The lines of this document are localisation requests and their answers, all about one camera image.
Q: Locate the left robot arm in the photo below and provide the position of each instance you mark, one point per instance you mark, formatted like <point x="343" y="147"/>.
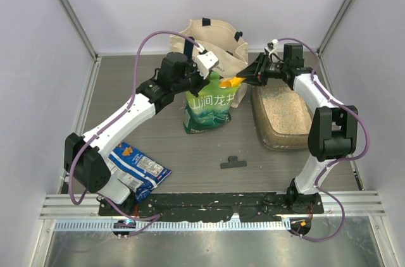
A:
<point x="86" y="157"/>

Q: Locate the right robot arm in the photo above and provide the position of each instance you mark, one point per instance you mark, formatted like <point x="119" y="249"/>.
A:
<point x="334" y="128"/>

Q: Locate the yellow plastic scoop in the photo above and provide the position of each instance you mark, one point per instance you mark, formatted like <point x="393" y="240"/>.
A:
<point x="232" y="82"/>

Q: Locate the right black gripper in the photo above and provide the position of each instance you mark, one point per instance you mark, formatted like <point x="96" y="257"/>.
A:
<point x="256" y="73"/>

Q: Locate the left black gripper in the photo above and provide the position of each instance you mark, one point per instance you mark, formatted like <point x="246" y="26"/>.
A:
<point x="201" y="81"/>

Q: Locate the green cat litter bag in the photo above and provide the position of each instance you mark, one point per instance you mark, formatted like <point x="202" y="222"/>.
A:
<point x="210" y="109"/>

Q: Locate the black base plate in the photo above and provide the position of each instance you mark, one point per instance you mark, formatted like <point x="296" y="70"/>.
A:
<point x="216" y="207"/>

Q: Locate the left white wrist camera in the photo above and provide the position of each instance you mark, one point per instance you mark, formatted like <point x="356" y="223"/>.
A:
<point x="205" y="61"/>

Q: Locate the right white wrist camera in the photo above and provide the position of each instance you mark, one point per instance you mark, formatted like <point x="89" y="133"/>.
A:
<point x="271" y="47"/>

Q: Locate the clean litter granules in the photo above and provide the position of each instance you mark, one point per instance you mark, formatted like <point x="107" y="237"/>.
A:
<point x="286" y="110"/>

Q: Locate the beige canvas tote bag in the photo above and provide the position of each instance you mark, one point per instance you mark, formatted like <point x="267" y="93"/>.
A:
<point x="226" y="43"/>

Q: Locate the grey litter box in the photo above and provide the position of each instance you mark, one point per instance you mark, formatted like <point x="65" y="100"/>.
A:
<point x="267" y="136"/>

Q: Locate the black bag clip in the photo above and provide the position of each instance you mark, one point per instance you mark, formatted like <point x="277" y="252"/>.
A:
<point x="233" y="162"/>

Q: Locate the blue Doritos chip bag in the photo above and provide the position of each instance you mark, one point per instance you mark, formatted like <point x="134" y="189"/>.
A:
<point x="135" y="170"/>

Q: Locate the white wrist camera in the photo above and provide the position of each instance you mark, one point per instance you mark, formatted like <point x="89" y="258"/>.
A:
<point x="271" y="47"/>
<point x="205" y="61"/>

